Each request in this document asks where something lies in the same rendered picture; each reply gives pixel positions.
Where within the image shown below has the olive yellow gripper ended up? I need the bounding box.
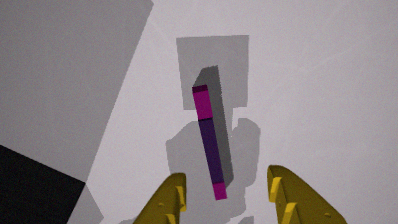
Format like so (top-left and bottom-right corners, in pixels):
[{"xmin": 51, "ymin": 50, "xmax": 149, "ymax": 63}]
[{"xmin": 133, "ymin": 165, "xmax": 347, "ymax": 224}]

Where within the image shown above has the magenta rectangular block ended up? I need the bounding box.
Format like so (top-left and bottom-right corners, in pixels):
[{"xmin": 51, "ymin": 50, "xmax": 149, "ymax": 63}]
[
  {"xmin": 212, "ymin": 181, "xmax": 227, "ymax": 200},
  {"xmin": 192, "ymin": 84, "xmax": 213, "ymax": 120}
]

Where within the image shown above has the dark purple rod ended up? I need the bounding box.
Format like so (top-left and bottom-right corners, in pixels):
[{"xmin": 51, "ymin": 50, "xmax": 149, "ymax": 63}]
[{"xmin": 198, "ymin": 117, "xmax": 224, "ymax": 183}]

